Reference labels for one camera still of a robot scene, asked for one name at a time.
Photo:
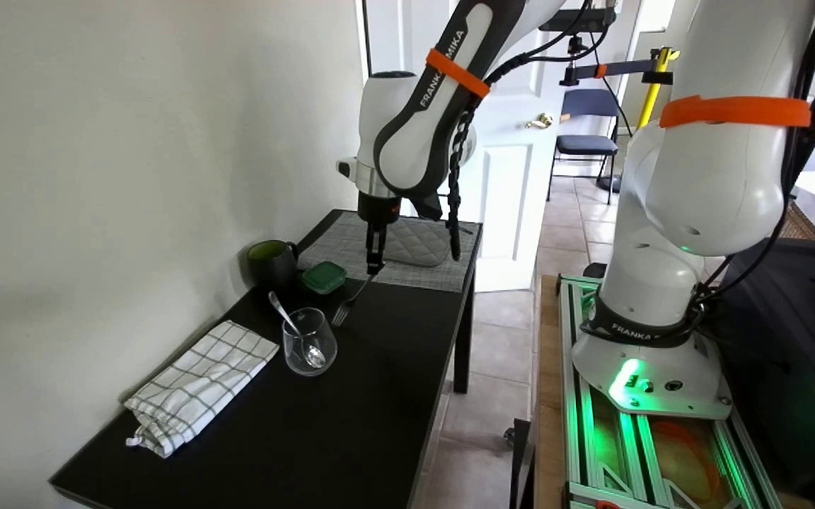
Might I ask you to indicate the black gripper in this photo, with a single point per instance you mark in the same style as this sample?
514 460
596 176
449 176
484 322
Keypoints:
378 214

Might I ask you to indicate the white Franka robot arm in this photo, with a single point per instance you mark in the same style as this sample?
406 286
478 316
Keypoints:
707 187

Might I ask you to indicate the clear glass cup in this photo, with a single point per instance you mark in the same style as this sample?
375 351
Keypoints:
318 364

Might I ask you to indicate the grey quilted pot holder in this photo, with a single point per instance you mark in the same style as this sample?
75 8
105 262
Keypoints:
417 241

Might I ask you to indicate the grey woven placemat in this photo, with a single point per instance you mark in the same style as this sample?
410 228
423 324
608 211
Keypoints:
333 245

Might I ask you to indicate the dark green bowl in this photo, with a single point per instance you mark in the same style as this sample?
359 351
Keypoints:
260 259

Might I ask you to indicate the white panel door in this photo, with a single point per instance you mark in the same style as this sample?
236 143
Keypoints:
508 187

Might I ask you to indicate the white checkered dish towel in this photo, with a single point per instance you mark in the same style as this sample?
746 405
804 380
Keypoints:
200 382

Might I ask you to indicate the blue chair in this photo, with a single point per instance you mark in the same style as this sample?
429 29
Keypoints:
589 143

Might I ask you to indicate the black metal stand foot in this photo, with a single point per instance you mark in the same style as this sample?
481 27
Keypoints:
519 463

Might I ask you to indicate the yellow stand with hazard tape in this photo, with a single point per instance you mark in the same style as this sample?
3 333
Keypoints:
652 90

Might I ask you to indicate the black side table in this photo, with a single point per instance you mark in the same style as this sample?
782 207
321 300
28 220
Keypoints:
792 377

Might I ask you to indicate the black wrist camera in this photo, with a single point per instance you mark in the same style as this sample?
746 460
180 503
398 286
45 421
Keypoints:
429 206

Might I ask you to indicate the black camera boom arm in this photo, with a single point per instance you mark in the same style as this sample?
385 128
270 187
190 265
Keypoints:
615 68

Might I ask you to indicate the black stereo camera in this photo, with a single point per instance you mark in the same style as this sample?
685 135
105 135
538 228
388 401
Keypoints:
582 18

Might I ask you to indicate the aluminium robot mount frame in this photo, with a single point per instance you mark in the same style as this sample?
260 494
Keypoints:
615 453

